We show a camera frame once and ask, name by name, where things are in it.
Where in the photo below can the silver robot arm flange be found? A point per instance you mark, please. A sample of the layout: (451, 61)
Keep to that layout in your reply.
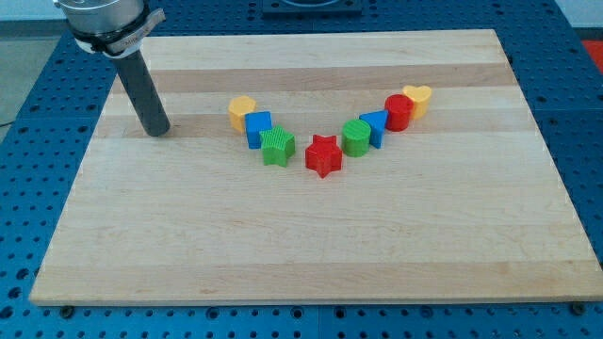
(114, 28)

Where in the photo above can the red star block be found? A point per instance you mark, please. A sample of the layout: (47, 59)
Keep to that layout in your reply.
(323, 155)

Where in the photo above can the green star block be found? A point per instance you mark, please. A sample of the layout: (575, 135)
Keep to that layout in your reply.
(277, 146)

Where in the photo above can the light wooden board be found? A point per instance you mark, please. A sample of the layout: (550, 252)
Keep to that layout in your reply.
(463, 206)

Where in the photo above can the green cylinder block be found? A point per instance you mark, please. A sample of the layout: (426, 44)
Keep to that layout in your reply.
(355, 138)

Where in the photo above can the blue cube block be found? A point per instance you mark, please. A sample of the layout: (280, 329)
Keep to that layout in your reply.
(255, 123)

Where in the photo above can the blue triangle block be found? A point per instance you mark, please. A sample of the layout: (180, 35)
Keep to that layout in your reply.
(376, 121)

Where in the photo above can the red cylinder block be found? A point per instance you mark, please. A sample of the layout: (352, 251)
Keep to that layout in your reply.
(399, 108)

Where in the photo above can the yellow heart block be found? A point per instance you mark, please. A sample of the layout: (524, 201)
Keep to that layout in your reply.
(421, 97)

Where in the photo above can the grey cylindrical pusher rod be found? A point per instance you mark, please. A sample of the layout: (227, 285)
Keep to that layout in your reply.
(140, 88)

